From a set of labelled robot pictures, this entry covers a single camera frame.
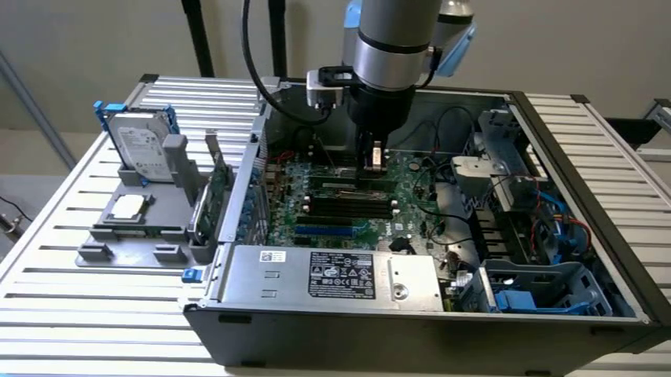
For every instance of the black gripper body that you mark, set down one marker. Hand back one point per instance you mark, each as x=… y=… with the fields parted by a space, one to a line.
x=380 y=108

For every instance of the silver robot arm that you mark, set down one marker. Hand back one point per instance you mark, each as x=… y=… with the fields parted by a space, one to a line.
x=390 y=43

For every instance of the black RAM slot bank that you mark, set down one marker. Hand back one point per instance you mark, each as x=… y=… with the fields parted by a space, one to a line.
x=348 y=208

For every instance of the blue expansion slot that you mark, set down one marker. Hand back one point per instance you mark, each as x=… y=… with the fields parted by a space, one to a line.
x=321 y=231

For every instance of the CPU socket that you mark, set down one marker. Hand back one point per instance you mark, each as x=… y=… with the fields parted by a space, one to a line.
x=361 y=192

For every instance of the green motherboard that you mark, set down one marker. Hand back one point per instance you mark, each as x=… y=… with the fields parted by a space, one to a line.
x=408 y=220

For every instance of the silver drive cage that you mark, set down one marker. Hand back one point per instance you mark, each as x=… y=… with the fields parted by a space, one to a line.
x=498 y=157

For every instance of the black pole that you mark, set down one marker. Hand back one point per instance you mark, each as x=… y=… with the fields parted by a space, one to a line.
x=277 y=39
x=201 y=39

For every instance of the green graphics card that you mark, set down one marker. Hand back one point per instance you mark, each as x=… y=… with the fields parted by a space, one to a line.
x=209 y=204

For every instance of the silver power supply unit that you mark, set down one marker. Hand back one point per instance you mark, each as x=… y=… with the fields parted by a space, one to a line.
x=293 y=282

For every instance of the silver hard disk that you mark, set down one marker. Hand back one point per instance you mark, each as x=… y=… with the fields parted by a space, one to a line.
x=141 y=145

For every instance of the blue case latch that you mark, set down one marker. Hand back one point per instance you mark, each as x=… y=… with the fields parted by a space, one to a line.
x=191 y=275

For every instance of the grey disk bay cage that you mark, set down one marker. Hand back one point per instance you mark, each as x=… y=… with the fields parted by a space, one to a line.
x=550 y=282

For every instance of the black open PC case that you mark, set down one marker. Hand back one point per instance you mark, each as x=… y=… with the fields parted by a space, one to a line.
x=398 y=337

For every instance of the silver CPU chip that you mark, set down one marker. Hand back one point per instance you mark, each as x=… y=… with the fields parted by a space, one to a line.
x=128 y=206

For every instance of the grey parts rack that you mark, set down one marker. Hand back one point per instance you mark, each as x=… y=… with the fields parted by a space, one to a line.
x=131 y=251

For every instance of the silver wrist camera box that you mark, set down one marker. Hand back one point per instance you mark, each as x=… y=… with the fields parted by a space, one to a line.
x=324 y=88

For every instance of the hard drive in blue bracket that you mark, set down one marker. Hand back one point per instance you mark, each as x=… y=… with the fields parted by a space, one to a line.
x=104 y=108

